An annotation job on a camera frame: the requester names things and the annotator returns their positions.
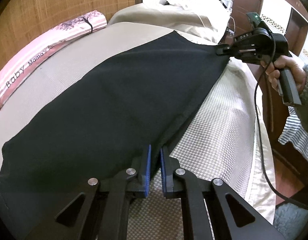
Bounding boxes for black pants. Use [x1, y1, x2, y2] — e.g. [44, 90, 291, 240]
[0, 32, 229, 239]

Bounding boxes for grey fleece sleeve forearm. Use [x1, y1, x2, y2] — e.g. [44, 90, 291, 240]
[296, 64, 308, 133]

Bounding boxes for person right hand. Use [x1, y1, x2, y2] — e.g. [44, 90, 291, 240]
[266, 56, 307, 95]

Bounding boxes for beige satin blanket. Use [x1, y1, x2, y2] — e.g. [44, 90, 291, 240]
[108, 3, 230, 44]

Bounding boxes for striped grey white cloth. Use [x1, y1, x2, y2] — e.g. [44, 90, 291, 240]
[278, 107, 308, 162]

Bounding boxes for brown wooden cabinet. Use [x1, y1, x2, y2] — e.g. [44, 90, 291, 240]
[229, 0, 308, 197]

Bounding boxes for grey fluffy rug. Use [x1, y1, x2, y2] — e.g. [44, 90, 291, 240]
[273, 203, 308, 239]

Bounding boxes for pink striped Baby pillow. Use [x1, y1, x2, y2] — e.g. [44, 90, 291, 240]
[0, 10, 107, 110]

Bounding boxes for wooden bamboo headboard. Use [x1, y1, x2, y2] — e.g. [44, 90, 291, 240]
[0, 0, 143, 70]

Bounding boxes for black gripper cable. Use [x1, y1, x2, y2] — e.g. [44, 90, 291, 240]
[253, 24, 308, 212]

